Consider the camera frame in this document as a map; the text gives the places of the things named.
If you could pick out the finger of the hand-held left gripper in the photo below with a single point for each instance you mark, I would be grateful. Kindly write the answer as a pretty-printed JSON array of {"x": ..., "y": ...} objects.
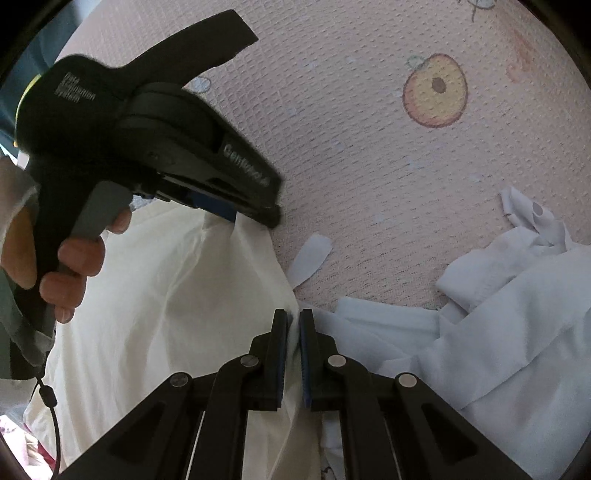
[{"x": 214, "y": 206}]

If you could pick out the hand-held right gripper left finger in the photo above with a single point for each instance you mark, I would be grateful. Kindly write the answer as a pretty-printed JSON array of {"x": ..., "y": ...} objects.
[{"x": 279, "y": 364}]

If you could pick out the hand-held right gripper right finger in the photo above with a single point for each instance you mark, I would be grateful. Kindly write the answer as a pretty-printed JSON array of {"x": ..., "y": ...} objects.
[{"x": 307, "y": 364}]

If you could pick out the cream shirt with pink sleeves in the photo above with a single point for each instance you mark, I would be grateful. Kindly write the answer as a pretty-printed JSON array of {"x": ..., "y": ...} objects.
[{"x": 161, "y": 323}]

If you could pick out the person's left hand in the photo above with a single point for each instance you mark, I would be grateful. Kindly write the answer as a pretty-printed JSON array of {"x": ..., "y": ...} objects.
[{"x": 81, "y": 258}]

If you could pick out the sofa with pink cat-print cover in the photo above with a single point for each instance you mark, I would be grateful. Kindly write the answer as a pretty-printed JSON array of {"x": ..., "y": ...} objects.
[{"x": 346, "y": 138}]

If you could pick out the white garment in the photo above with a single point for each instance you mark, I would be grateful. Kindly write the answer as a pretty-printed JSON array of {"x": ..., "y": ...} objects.
[{"x": 485, "y": 346}]

